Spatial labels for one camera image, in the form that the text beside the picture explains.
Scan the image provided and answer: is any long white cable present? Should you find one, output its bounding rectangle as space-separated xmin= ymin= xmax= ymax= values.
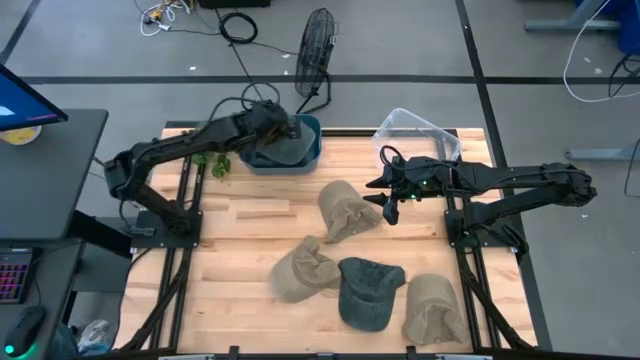
xmin=562 ymin=0 xmax=640 ymax=104

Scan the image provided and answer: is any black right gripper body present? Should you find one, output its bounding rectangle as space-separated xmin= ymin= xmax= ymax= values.
xmin=384 ymin=155 xmax=447 ymax=201

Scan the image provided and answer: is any black box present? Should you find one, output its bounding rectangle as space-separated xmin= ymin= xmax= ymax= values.
xmin=198 ymin=0 xmax=272 ymax=9

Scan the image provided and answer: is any green leafy plant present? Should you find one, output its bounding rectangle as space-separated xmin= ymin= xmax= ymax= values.
xmin=193 ymin=152 xmax=234 ymax=180

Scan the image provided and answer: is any clear plastic bin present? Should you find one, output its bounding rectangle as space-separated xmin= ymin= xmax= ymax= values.
xmin=372 ymin=107 xmax=462 ymax=164

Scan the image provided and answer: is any dark blue bag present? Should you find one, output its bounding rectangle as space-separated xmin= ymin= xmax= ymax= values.
xmin=49 ymin=322 xmax=80 ymax=360

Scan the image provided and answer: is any computer monitor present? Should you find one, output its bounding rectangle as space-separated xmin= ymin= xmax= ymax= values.
xmin=0 ymin=63 xmax=69 ymax=133

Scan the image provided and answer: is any backlit keyboard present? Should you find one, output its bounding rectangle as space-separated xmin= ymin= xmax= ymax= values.
xmin=0 ymin=248 xmax=33 ymax=305

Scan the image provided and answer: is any tan cap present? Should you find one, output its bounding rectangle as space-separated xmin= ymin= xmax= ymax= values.
xmin=271 ymin=235 xmax=343 ymax=304
xmin=402 ymin=273 xmax=469 ymax=346
xmin=317 ymin=179 xmax=384 ymax=245

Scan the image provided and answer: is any coiled black cable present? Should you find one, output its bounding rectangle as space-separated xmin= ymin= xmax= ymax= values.
xmin=218 ymin=11 xmax=259 ymax=45

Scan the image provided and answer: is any white plastic bag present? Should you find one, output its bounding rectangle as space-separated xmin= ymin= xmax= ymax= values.
xmin=77 ymin=319 xmax=117 ymax=356

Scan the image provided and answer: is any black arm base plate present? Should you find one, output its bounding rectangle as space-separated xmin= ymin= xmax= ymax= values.
xmin=444 ymin=207 xmax=519 ymax=249
xmin=131 ymin=209 xmax=204 ymax=250

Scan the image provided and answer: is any long black floor cable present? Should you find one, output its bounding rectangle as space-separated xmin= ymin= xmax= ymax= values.
xmin=214 ymin=7 xmax=265 ymax=101

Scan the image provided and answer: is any grey desk foot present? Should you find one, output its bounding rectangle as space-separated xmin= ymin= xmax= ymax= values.
xmin=565 ymin=144 xmax=640 ymax=163
xmin=524 ymin=0 xmax=622 ymax=33

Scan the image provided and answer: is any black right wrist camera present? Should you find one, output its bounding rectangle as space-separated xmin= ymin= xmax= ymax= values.
xmin=382 ymin=193 xmax=401 ymax=226

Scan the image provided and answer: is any blue object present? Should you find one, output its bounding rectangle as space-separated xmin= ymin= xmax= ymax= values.
xmin=574 ymin=0 xmax=640 ymax=56

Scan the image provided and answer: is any white cable bundle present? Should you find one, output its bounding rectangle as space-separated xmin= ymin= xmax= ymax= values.
xmin=133 ymin=0 xmax=194 ymax=37

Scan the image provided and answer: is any black cable bundle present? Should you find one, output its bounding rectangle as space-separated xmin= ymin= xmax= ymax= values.
xmin=607 ymin=52 xmax=640 ymax=99

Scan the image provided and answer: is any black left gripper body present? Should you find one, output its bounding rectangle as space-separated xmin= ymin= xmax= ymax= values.
xmin=244 ymin=101 xmax=292 ymax=149

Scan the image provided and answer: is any black lower desk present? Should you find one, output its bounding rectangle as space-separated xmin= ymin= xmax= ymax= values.
xmin=0 ymin=239 xmax=85 ymax=360

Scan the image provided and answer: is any black computer mouse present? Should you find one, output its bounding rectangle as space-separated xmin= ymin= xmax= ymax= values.
xmin=3 ymin=305 xmax=47 ymax=359

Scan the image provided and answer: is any yellow round disc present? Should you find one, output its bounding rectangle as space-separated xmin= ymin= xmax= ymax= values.
xmin=0 ymin=125 xmax=43 ymax=147

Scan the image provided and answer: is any black desk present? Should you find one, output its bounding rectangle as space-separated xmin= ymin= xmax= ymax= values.
xmin=0 ymin=108 xmax=109 ymax=242
xmin=0 ymin=239 xmax=85 ymax=360

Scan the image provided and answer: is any blue plastic bin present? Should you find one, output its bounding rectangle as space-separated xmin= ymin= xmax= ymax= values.
xmin=238 ymin=113 xmax=323 ymax=176

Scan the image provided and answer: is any black desk top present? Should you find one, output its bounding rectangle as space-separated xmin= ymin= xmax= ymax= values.
xmin=0 ymin=108 xmax=109 ymax=242

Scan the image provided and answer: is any dark grey cap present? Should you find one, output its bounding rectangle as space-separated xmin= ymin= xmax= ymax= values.
xmin=252 ymin=119 xmax=317 ymax=167
xmin=337 ymin=257 xmax=407 ymax=333

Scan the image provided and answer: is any black floor fan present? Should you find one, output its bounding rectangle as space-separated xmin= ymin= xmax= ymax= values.
xmin=293 ymin=7 xmax=340 ymax=115

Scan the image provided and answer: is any black aluminium table frame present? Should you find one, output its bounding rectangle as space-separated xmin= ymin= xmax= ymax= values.
xmin=112 ymin=119 xmax=539 ymax=360

